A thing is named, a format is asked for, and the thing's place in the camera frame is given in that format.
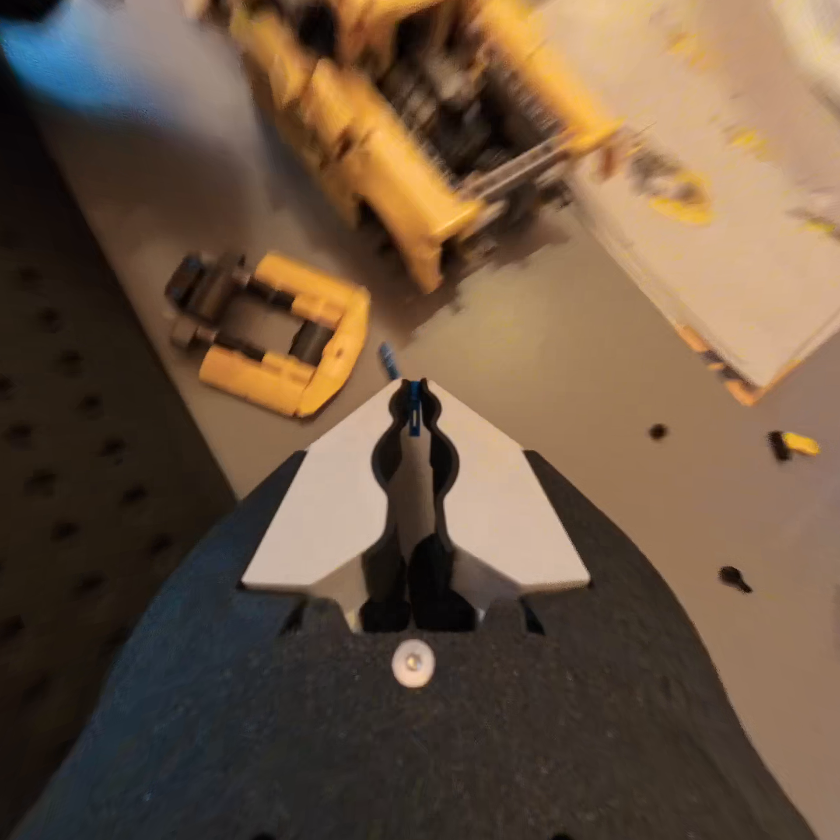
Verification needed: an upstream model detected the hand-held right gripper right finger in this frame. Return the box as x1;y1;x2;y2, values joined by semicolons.
419;378;593;599

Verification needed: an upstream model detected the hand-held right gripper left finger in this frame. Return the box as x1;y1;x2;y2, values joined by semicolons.
240;378;409;596

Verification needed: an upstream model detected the grey desk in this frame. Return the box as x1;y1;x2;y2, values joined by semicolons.
20;0;840;840

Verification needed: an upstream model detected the yellow U-shaped brick assembly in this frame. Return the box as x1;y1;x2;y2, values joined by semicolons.
163;251;372;420

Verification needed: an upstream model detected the black perforated board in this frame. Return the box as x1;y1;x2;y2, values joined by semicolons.
0;59;238;840

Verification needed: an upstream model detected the black and yellow connector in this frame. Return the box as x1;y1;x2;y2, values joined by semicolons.
766;430;823;462

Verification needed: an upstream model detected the open instruction booklet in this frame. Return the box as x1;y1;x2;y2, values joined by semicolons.
538;0;840;406

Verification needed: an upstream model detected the yellow brick toy car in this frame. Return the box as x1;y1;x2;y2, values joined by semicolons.
190;0;627;296

